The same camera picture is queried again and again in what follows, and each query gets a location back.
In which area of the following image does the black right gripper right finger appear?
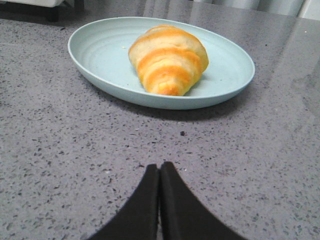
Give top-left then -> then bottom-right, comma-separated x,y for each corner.
160,161 -> 244,240

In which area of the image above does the light green plate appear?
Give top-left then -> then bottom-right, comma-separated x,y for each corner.
68,17 -> 255,110

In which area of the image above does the golden croissant bread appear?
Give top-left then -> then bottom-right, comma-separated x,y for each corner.
128,24 -> 209,96

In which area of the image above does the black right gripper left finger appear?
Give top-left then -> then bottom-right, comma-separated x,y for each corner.
90,164 -> 160,240

